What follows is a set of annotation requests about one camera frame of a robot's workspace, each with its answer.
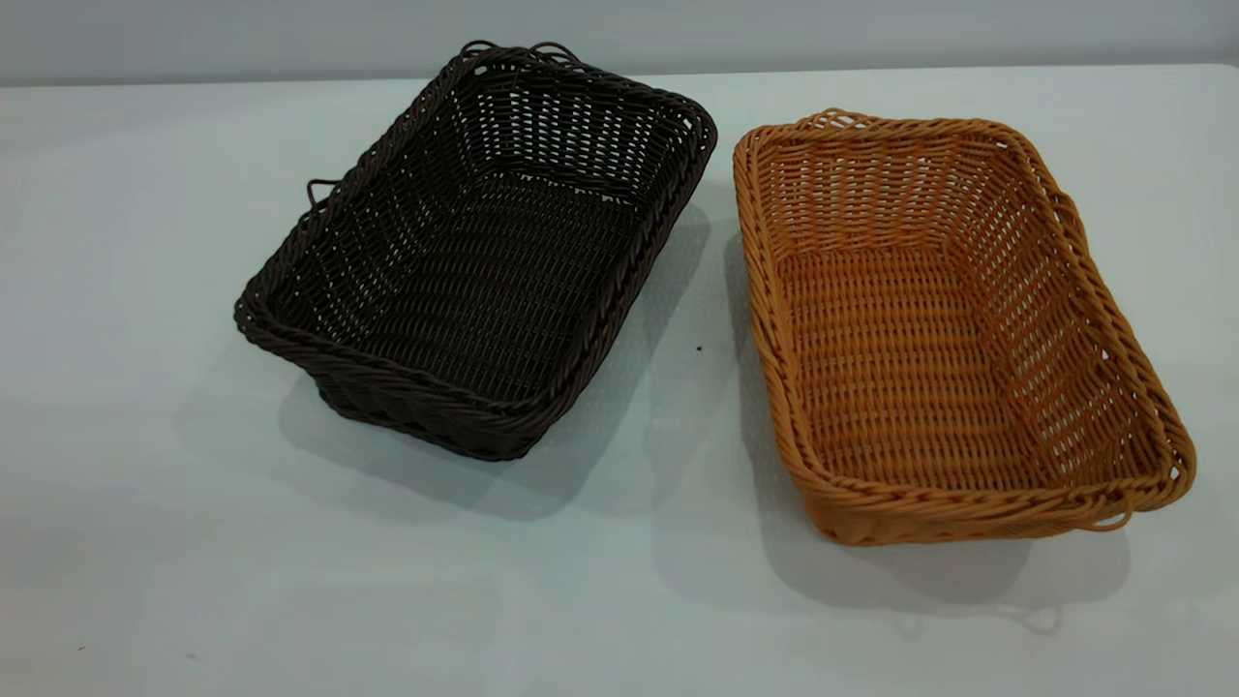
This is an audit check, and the black woven wicker basket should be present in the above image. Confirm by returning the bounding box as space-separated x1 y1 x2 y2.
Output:
233 41 719 462

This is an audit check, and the orange woven wicker basket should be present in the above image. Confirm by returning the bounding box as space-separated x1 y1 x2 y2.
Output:
733 108 1197 547

